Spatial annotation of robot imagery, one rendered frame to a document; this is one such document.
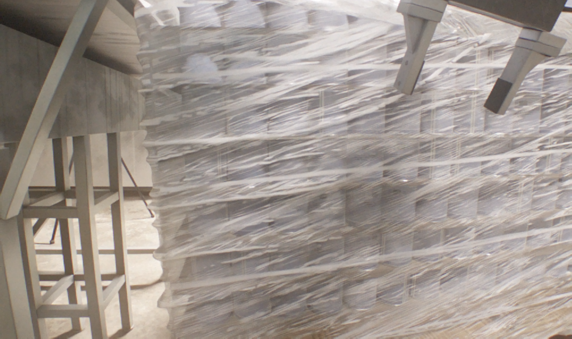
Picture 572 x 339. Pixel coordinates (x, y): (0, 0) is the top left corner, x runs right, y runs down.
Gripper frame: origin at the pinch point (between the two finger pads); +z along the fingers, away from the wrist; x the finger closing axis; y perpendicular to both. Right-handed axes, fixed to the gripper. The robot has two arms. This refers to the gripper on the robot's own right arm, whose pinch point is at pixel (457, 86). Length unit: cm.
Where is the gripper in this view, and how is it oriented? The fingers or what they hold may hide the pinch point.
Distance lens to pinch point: 40.6
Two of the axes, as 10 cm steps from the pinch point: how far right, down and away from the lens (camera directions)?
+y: 0.6, 5.1, -8.6
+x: 9.8, 1.4, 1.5
